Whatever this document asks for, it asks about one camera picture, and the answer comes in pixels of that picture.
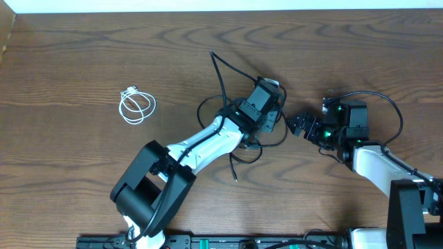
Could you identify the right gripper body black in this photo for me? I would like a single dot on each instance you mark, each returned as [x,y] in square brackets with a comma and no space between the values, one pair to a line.
[323,135]

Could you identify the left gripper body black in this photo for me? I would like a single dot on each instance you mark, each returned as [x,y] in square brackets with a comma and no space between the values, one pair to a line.
[267,123]

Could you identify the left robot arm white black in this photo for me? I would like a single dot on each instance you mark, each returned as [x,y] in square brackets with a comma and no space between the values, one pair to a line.
[154,186]

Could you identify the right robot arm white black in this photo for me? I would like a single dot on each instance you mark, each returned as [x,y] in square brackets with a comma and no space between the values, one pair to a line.
[411,193]

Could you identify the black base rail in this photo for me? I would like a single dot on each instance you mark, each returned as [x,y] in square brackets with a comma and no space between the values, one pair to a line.
[180,241]

